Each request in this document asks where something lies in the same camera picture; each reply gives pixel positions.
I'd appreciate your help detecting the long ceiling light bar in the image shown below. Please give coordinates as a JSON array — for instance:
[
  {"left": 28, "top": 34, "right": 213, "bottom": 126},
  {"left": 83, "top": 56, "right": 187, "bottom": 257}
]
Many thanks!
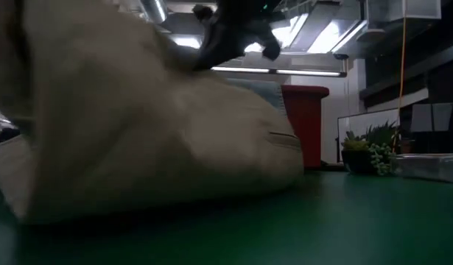
[{"left": 210, "top": 66, "right": 348, "bottom": 78}]

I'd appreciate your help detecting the tan garment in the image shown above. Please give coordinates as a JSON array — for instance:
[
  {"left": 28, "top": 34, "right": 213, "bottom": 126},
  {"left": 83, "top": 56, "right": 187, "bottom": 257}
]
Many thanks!
[{"left": 0, "top": 0, "right": 305, "bottom": 225}]

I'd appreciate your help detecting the green table mat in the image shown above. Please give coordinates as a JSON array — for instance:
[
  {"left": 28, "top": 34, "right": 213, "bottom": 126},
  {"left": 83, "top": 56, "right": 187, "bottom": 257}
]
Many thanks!
[{"left": 0, "top": 171, "right": 453, "bottom": 265}]

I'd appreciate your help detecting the small potted artificial plant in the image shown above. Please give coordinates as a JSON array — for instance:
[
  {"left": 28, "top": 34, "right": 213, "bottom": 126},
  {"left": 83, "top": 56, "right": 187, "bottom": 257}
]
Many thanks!
[{"left": 340, "top": 120, "right": 401, "bottom": 177}]

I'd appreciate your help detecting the smooth silver ventilation duct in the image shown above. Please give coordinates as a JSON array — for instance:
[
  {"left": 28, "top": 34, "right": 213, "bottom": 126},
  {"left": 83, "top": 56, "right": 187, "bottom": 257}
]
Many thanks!
[{"left": 139, "top": 0, "right": 169, "bottom": 24}]

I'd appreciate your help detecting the red plastic laundry bin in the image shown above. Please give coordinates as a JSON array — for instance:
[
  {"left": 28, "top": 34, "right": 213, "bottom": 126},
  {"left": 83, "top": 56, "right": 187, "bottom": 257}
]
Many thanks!
[{"left": 281, "top": 85, "right": 330, "bottom": 169}]

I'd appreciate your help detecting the clear box with orange label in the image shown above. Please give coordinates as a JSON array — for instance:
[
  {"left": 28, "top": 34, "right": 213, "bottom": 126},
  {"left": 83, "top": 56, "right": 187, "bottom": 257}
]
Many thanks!
[{"left": 393, "top": 153, "right": 453, "bottom": 184}]

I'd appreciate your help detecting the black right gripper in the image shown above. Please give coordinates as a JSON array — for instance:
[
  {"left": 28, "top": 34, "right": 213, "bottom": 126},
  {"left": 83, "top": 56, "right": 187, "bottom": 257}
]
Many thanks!
[{"left": 192, "top": 3, "right": 283, "bottom": 73}]

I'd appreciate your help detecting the yellow hanging cord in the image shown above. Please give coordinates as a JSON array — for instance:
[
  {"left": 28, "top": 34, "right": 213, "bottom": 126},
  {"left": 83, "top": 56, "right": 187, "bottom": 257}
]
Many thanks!
[{"left": 391, "top": 16, "right": 407, "bottom": 154}]

